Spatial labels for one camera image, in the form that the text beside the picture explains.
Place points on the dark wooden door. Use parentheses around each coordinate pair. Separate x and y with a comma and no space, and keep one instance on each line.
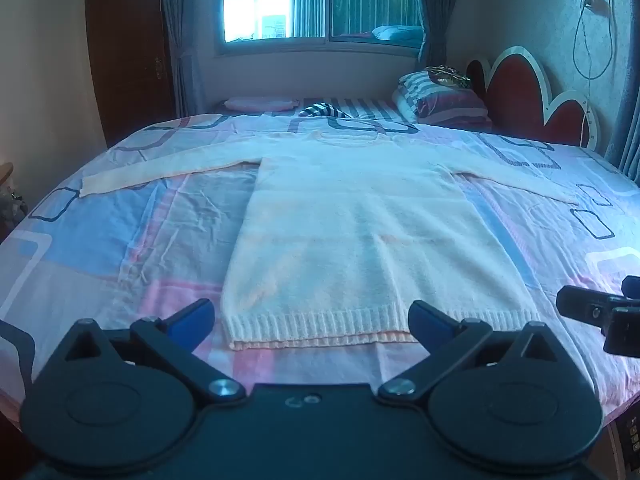
(127,55)

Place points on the grey box with buttons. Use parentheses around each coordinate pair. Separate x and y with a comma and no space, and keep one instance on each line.
(629,440)

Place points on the pink and blue patterned bedsheet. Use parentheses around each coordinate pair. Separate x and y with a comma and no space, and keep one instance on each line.
(150,230)

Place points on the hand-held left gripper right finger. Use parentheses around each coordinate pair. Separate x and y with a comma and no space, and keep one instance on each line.
(431,324)

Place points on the white knit sweater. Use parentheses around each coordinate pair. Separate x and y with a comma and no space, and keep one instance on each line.
(370,240)

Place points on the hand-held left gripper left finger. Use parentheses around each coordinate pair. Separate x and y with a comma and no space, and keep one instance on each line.
(192,319)

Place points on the pink folded cloth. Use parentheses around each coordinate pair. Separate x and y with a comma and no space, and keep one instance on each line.
(257,104)

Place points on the striped folded garment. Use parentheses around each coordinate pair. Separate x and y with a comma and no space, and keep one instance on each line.
(325,110)

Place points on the window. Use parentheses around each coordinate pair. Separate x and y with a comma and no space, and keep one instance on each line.
(320,5)

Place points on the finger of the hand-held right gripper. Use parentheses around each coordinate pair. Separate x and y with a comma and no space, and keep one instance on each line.
(625,332)
(582,305)

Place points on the wall socket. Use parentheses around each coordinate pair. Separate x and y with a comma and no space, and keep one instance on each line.
(595,2)

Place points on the red and white headboard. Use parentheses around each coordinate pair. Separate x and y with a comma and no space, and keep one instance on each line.
(520,87)

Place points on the grey striped mattress cover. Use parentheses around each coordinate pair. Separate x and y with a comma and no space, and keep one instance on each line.
(372,107)

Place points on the golden shiny bag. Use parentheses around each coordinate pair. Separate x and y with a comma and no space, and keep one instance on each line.
(450,75)

